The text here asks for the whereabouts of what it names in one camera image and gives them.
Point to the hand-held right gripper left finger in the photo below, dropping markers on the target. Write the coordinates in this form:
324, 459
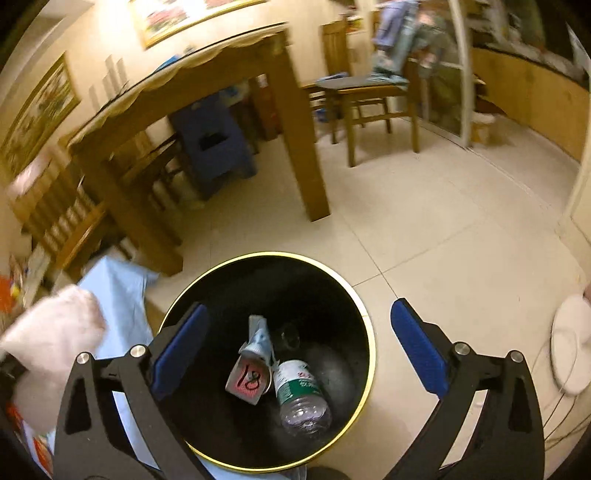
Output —
179, 350

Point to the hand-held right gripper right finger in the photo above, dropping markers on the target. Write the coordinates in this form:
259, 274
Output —
418, 346

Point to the paper cup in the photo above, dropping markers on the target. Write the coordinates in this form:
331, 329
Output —
249, 376

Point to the black trash bin gold rim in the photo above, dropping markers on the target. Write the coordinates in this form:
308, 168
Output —
217, 415

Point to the clear plastic water bottle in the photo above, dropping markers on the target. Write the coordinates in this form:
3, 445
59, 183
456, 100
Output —
300, 397

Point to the light blue cloth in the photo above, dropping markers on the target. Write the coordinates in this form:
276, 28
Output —
124, 295

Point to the white fan base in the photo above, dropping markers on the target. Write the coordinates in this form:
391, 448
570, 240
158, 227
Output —
570, 350

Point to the wooden slatted chair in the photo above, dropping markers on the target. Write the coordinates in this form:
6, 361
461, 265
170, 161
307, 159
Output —
69, 212

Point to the blue plastic stool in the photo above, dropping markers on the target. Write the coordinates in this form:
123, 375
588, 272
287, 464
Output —
217, 138

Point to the wooden dining table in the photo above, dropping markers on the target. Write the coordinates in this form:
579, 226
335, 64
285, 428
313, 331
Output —
286, 138

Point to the wooden chair dark seat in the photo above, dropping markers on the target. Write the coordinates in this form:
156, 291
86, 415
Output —
369, 101

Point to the small framed picture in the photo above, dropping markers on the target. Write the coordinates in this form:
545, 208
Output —
39, 115

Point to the wooden cabinet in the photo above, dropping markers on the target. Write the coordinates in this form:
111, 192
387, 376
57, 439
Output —
531, 92

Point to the hanging blue clothes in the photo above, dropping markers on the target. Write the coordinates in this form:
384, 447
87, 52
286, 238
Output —
401, 37

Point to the large framed picture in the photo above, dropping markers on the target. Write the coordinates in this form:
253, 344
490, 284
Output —
184, 18

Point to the white door frame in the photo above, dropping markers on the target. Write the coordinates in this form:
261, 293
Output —
464, 69

